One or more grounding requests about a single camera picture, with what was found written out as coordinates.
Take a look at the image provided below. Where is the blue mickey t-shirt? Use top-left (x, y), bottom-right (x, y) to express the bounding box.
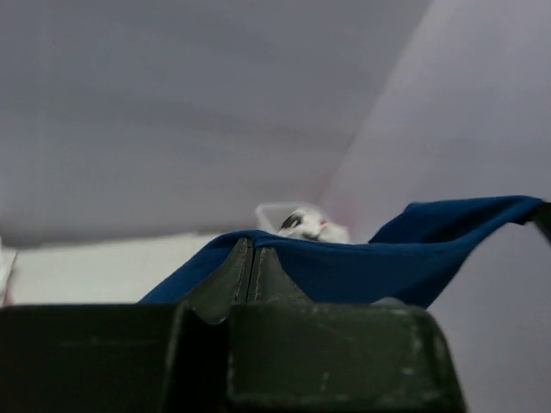
top-left (142, 195), bottom-right (545, 308)

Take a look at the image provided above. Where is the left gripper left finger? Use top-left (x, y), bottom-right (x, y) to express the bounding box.
top-left (1, 238), bottom-right (252, 412)

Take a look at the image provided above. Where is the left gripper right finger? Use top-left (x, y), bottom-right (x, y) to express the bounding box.
top-left (227, 249), bottom-right (467, 412)

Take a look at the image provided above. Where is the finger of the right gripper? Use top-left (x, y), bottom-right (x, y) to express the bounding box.
top-left (528, 201), bottom-right (551, 243)

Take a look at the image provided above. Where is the white t-shirt black print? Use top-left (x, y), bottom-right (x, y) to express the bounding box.
top-left (277, 206), bottom-right (351, 243)

